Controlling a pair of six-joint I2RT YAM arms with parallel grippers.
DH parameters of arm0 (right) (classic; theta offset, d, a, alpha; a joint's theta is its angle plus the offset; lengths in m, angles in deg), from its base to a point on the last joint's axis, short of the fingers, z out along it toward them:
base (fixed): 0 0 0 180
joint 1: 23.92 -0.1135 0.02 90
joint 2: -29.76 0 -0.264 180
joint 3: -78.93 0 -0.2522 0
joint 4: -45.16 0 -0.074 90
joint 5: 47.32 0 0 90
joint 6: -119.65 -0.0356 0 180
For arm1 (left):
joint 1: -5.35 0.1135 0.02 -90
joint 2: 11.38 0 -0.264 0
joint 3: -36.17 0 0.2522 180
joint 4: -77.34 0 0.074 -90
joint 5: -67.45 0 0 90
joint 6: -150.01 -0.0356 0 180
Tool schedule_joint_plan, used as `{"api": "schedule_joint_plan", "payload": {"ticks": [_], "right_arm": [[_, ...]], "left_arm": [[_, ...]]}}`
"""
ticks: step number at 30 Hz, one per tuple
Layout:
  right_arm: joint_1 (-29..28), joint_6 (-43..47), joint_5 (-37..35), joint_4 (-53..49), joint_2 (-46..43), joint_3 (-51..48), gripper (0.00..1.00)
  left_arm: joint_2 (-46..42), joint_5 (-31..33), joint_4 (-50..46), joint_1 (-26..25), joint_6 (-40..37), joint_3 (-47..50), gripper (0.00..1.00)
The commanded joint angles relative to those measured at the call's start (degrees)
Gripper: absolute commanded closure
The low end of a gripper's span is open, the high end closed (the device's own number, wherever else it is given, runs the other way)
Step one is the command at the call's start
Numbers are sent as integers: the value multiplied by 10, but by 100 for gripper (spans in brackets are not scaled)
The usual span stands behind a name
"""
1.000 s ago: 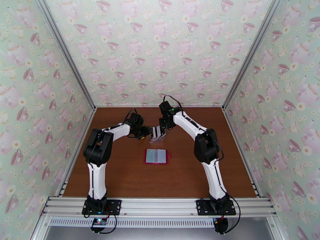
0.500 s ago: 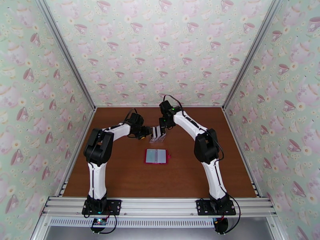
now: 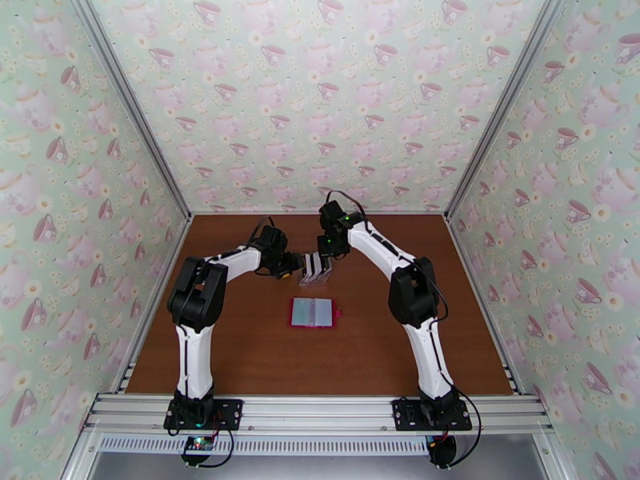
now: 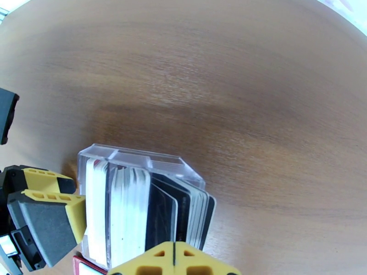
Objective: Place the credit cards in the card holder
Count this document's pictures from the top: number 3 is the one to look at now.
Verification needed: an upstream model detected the clear acrylic card stand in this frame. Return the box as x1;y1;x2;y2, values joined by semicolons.
298;250;335;289

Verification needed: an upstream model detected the red leather card holder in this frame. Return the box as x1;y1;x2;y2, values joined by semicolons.
289;296;343;330

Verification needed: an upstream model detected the small circuit board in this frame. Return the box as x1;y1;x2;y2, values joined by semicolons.
182;435;217;456

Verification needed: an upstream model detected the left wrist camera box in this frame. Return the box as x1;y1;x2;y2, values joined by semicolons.
259;226;289;249

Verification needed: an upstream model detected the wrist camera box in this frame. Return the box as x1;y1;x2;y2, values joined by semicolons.
259;226;289;249
318;201;346;229

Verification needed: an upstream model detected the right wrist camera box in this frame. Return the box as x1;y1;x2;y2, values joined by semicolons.
318;201;346;229

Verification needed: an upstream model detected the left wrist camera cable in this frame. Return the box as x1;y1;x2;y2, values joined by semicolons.
247;215;276;250

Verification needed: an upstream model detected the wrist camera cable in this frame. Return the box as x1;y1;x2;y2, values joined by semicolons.
247;215;276;250
325;189;371;234

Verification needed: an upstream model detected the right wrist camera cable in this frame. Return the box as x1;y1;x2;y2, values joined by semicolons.
325;189;371;234

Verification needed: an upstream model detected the thin aluminium wall rail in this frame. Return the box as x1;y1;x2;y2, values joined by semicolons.
190;210;449;217

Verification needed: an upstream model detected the aluminium side rail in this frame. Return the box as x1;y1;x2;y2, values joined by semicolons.
445;215;522;396
114;215;195;394

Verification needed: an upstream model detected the wide aluminium frame rail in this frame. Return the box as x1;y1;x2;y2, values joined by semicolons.
82;392;556;436

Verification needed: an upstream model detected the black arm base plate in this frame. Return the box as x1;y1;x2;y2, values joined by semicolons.
391;397;474;432
163;397;245;431

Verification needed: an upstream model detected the black base cable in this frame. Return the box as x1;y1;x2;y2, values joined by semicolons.
450;388;483;467
199;427;239;470

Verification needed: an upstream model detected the perforated metal cable tray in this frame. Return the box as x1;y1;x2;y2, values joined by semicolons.
97;435;432;457

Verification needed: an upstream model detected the aluminium corner post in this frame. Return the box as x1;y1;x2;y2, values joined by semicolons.
443;0;571;221
67;0;194;220

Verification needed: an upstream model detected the aluminium frame leg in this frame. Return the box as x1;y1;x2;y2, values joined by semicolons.
58;427;103;480
530;432;574;480

